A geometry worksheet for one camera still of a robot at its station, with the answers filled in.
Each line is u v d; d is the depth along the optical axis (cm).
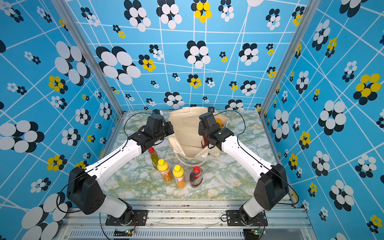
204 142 91
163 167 71
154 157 85
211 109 69
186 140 102
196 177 73
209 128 60
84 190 41
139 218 74
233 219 72
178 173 68
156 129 63
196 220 74
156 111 72
